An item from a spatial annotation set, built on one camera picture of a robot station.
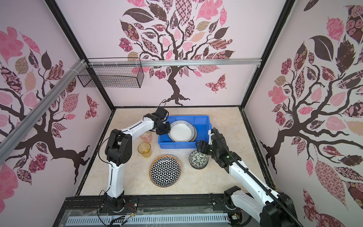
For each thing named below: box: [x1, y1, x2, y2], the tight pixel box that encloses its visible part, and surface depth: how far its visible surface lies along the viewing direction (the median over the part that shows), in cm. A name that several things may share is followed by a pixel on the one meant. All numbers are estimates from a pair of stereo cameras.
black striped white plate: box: [167, 120, 198, 143], surface depth 102 cm
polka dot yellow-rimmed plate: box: [187, 121, 198, 143], surface depth 101 cm
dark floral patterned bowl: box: [188, 149, 209, 170], surface depth 86 cm
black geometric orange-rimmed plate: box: [148, 154, 182, 188], surface depth 86 cm
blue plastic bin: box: [157, 115, 212, 149], surface depth 100 cm
